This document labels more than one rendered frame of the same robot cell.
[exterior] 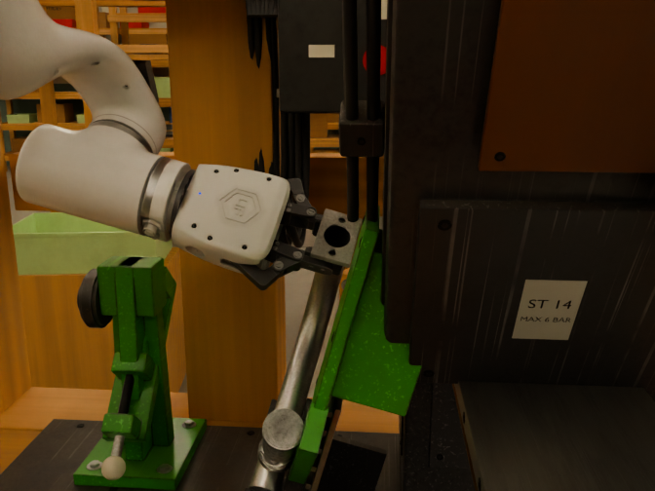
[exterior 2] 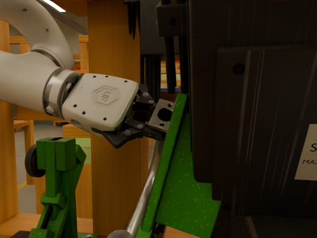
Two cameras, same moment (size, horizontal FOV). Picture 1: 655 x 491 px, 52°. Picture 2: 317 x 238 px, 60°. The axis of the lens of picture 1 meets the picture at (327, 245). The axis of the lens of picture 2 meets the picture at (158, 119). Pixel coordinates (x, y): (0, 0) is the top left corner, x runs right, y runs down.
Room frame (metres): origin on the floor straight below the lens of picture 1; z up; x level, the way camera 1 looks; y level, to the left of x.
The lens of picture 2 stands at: (0.23, -0.04, 1.27)
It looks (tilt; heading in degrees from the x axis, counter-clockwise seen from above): 6 degrees down; 6
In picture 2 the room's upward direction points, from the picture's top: straight up
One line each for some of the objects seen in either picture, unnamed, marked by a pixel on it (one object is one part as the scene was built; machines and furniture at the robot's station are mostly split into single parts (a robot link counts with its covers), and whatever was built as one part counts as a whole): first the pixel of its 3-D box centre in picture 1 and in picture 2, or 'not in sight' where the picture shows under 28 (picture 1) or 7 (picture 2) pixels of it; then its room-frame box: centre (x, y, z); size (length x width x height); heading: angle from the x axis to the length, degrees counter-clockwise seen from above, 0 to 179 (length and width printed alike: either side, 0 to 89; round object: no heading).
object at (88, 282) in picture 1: (95, 298); (36, 160); (0.81, 0.29, 1.12); 0.07 x 0.03 x 0.08; 175
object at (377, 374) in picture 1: (375, 321); (189, 169); (0.59, -0.05, 1.17); 0.13 x 0.12 x 0.20; 85
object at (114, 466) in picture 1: (117, 450); not in sight; (0.72, 0.25, 0.96); 0.06 x 0.03 x 0.06; 175
